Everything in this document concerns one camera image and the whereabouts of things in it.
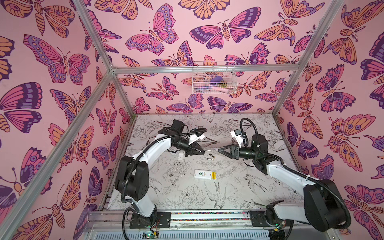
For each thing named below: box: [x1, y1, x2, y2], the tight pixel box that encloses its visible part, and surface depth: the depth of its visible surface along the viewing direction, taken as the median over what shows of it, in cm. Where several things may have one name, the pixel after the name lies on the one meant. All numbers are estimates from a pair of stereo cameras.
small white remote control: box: [193, 169, 217, 181], surface depth 89 cm
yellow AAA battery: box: [211, 171, 217, 180], surface depth 89 cm
